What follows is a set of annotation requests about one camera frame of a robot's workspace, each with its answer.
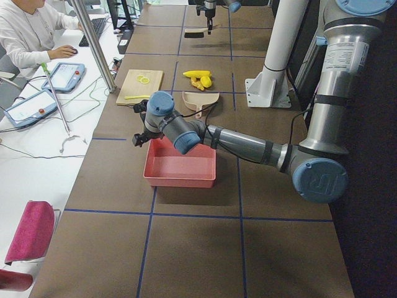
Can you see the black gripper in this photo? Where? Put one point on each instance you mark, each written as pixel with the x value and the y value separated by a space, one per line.
pixel 148 135
pixel 209 12

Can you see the beige hand brush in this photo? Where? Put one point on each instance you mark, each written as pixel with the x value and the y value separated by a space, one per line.
pixel 199 33

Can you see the yellow corn cob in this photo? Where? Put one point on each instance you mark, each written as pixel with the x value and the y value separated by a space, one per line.
pixel 197 73

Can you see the orange ginger toy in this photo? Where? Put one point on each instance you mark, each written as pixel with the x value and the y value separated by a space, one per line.
pixel 197 83

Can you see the yellow potato toy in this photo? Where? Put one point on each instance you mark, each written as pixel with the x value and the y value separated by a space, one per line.
pixel 206 81

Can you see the pink plastic bin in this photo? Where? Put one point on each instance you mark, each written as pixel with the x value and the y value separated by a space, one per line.
pixel 167 167

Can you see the yellow plastic knife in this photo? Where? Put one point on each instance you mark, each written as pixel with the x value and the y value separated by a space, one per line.
pixel 136 97

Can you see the wooden cutting board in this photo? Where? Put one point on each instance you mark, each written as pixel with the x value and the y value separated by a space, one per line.
pixel 132 87

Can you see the metal rod tool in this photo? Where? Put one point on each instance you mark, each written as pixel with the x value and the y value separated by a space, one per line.
pixel 70 135

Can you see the teach pendant far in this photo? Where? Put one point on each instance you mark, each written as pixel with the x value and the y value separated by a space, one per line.
pixel 66 76

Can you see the teach pendant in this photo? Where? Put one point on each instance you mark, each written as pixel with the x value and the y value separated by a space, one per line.
pixel 66 76
pixel 32 109

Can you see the teach pendant near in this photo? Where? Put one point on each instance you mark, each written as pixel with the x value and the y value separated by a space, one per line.
pixel 32 109

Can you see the black keyboard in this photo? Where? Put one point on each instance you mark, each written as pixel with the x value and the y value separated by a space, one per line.
pixel 98 26

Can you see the magenta cloth on stand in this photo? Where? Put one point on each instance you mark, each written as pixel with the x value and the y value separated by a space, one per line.
pixel 34 232

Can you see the person in white hoodie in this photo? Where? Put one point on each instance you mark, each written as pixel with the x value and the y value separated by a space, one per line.
pixel 27 34

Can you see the white pedestal column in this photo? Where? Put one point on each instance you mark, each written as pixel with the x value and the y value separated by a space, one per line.
pixel 270 88

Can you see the aluminium frame post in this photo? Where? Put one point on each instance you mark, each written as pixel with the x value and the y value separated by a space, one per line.
pixel 94 44

